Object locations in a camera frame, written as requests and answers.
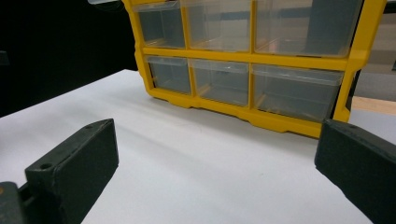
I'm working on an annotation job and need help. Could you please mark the yellow and black drawer cabinet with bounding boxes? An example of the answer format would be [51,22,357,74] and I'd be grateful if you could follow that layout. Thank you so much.
[121,0,389,139]

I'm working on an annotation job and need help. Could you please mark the set of clear plastic drawers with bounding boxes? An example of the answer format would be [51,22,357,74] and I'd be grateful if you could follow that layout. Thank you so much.
[144,0,363,123]

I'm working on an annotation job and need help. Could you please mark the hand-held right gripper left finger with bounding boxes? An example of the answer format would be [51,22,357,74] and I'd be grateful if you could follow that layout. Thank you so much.
[24,118,120,224]

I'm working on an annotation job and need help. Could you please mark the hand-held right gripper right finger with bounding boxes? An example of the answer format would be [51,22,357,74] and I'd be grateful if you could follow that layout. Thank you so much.
[314,119,396,224]

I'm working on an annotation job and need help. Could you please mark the wooden board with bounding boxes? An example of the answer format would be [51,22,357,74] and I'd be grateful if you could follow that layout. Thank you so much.
[351,95,396,117]

